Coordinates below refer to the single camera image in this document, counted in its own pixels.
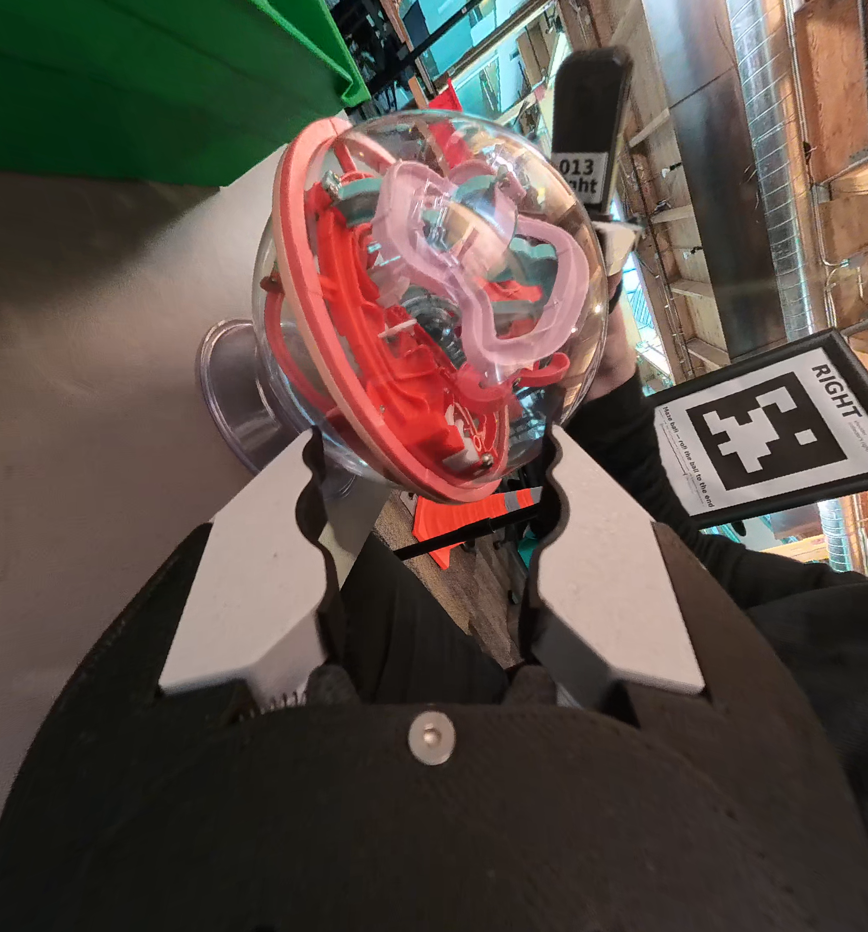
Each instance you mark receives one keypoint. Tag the person's right forearm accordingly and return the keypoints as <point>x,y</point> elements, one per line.
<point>637,451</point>

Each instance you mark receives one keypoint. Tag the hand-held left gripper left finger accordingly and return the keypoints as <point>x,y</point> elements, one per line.
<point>244,582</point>

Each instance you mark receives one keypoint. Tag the green plastic bin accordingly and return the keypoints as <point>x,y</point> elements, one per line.
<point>113,87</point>

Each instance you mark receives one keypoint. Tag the clear red maze ball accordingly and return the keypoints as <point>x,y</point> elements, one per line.
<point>404,291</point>

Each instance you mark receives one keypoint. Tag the orange reflective safety vest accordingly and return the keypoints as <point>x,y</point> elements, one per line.
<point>463,520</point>

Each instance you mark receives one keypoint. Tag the person's right hand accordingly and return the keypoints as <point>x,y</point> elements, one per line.
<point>623,342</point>

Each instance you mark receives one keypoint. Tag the clear plastic ball stand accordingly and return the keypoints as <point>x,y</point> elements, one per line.
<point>234,393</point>

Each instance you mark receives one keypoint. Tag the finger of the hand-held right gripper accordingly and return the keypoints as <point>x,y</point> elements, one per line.
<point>616,244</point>

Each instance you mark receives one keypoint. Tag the silver ventilation duct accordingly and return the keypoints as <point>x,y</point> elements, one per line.
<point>768,145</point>

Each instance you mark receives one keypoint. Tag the framed black white marker sign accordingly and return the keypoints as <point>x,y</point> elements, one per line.
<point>768,429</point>

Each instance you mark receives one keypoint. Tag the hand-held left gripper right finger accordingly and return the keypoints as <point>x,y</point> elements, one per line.
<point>608,582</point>

